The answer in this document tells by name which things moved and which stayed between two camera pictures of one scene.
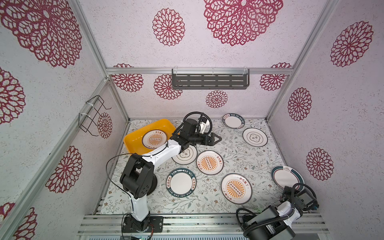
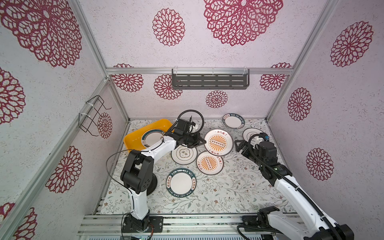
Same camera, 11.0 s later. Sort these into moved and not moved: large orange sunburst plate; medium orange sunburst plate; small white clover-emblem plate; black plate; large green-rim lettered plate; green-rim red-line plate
Moved: green-rim red-line plate; large orange sunburst plate
Not moved: black plate; medium orange sunburst plate; large green-rim lettered plate; small white clover-emblem plate
